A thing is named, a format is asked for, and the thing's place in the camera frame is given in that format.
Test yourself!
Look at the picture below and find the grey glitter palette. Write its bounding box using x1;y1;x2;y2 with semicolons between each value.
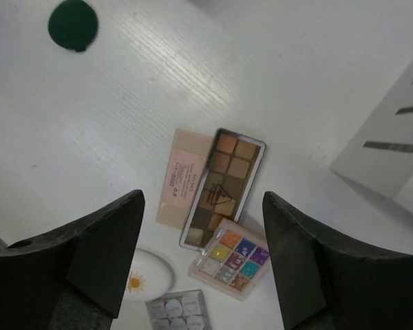
146;289;212;330

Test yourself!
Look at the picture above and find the white gold egg bottle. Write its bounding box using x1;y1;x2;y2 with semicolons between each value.
123;249;174;302

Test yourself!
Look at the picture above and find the colourful eyeshadow palette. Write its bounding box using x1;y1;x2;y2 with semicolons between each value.
189;219;271;301

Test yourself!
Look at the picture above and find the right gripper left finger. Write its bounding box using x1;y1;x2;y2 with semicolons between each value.
0;190;145;329

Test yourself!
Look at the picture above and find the brown eyeshadow palette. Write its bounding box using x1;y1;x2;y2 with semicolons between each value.
179;128;266;251

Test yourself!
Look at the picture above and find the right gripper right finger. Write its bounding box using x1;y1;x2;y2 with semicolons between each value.
262;191;413;329

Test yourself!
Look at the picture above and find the white slotted organizer box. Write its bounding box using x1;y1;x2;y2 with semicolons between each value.
330;61;413;214

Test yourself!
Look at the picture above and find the pink palette case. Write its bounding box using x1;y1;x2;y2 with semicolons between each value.
156;129;213;230

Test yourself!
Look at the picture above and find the dark green powder puff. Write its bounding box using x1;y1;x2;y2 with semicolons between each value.
47;0;99;53

